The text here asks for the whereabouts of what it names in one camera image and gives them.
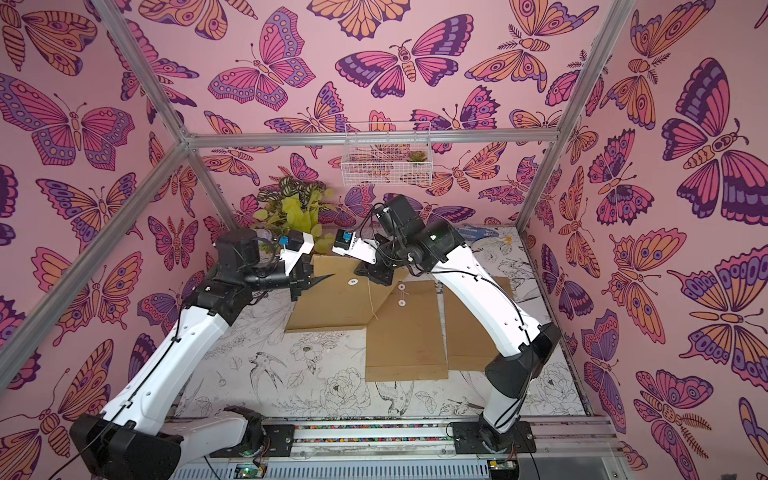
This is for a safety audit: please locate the bag closure string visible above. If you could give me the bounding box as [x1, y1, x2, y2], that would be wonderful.
[346, 275, 382, 322]

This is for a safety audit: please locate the brown kraft file bag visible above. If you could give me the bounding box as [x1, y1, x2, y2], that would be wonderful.
[365, 281, 449, 382]

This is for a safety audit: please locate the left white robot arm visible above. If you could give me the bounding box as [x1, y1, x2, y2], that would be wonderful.
[70, 229, 320, 479]

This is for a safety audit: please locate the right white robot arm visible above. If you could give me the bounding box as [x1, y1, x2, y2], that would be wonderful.
[333, 195, 562, 449]

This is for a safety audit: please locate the potted green plant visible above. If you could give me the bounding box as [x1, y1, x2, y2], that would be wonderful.
[235, 176, 332, 254]

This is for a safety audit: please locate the small succulent in basket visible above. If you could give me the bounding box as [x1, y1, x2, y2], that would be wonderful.
[406, 150, 429, 163]

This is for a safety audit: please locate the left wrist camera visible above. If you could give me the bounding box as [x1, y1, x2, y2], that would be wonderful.
[278, 230, 314, 274]

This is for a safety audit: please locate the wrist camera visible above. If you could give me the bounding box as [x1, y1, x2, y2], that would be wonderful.
[332, 229, 379, 265]
[278, 230, 314, 274]

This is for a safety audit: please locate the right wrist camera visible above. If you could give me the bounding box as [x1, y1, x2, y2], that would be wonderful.
[332, 229, 379, 265]

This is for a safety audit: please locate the white wire basket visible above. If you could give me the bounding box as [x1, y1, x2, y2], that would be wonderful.
[339, 120, 434, 188]

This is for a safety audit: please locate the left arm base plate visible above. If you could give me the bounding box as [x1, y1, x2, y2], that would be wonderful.
[210, 424, 296, 459]

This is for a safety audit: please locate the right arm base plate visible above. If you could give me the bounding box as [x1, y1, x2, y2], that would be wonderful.
[447, 419, 537, 455]

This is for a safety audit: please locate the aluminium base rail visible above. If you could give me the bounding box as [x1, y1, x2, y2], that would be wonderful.
[113, 416, 631, 480]

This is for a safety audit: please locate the aluminium frame post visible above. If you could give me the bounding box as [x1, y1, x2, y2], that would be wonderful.
[516, 0, 635, 233]

